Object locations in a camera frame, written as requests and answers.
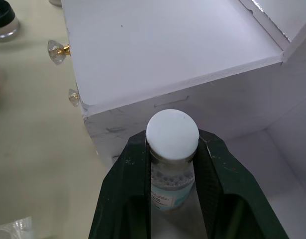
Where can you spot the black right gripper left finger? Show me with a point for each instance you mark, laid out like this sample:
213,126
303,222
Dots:
123,194

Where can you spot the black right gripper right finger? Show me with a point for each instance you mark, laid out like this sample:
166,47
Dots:
232,196

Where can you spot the white-capped clear bottle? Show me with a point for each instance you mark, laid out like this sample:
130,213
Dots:
172,132

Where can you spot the crystal drawer knob gold stem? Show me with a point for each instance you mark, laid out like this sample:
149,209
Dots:
73,97
57,51

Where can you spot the white drawer organizer box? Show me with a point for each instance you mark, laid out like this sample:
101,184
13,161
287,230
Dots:
167,57

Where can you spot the clear plastic packet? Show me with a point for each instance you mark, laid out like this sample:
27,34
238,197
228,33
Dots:
14,228

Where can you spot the black-lidded clear compact jar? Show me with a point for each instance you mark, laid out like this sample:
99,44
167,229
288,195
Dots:
4,20

